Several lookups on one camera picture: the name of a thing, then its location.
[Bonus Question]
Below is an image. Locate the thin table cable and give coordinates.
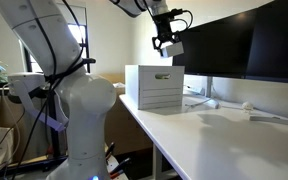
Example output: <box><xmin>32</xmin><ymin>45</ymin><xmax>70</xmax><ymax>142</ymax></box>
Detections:
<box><xmin>183</xmin><ymin>98</ymin><xmax>212</xmax><ymax>109</ymax></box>

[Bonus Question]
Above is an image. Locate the white table frame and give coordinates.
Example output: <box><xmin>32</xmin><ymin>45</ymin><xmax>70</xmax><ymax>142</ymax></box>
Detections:
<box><xmin>151</xmin><ymin>143</ymin><xmax>180</xmax><ymax>180</ymax></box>

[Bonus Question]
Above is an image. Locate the white crumpled paper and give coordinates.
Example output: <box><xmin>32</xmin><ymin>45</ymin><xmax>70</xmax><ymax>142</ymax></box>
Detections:
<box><xmin>112</xmin><ymin>81</ymin><xmax>126</xmax><ymax>90</ymax></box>

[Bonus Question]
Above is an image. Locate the small white box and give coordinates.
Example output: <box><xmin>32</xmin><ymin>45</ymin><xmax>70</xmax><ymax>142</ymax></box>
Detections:
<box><xmin>159</xmin><ymin>41</ymin><xmax>185</xmax><ymax>59</ymax></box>

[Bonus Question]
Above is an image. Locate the black computer monitor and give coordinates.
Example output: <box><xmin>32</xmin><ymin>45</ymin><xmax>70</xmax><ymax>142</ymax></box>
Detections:
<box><xmin>172</xmin><ymin>8</ymin><xmax>257</xmax><ymax>80</ymax></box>
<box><xmin>245</xmin><ymin>0</ymin><xmax>288</xmax><ymax>85</ymax></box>

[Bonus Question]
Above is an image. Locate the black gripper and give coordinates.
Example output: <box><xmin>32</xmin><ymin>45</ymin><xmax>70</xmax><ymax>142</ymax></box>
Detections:
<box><xmin>151</xmin><ymin>12</ymin><xmax>183</xmax><ymax>51</ymax></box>

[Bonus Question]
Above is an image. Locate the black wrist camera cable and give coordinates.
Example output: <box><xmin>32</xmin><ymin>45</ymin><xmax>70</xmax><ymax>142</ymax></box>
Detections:
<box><xmin>140</xmin><ymin>0</ymin><xmax>195</xmax><ymax>34</ymax></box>

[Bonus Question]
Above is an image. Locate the large white cardboard box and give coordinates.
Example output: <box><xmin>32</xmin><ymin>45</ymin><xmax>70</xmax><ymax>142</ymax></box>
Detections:
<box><xmin>124</xmin><ymin>64</ymin><xmax>186</xmax><ymax>111</ymax></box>

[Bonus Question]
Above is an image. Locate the white flat bar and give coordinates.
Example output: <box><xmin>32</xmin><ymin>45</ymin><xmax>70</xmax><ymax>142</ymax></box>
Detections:
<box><xmin>249</xmin><ymin>114</ymin><xmax>288</xmax><ymax>130</ymax></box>

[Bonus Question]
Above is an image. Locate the white box device with bracket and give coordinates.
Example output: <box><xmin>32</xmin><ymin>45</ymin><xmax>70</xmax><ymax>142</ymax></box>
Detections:
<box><xmin>7</xmin><ymin>72</ymin><xmax>67</xmax><ymax>133</ymax></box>

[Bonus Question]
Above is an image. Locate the black handled tool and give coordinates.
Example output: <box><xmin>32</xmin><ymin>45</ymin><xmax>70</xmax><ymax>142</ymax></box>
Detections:
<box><xmin>104</xmin><ymin>141</ymin><xmax>116</xmax><ymax>158</ymax></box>
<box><xmin>108</xmin><ymin>157</ymin><xmax>132</xmax><ymax>179</ymax></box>

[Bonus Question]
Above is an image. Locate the black metal stand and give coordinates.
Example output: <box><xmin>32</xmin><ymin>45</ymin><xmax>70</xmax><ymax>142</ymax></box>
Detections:
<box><xmin>0</xmin><ymin>89</ymin><xmax>69</xmax><ymax>175</ymax></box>

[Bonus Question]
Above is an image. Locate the brown cardboard box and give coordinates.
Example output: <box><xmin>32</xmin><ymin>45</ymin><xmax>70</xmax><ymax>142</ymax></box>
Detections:
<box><xmin>98</xmin><ymin>72</ymin><xmax>154</xmax><ymax>157</ymax></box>

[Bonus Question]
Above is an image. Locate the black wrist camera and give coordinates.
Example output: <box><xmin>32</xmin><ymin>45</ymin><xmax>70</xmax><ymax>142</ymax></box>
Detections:
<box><xmin>165</xmin><ymin>8</ymin><xmax>185</xmax><ymax>19</ymax></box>

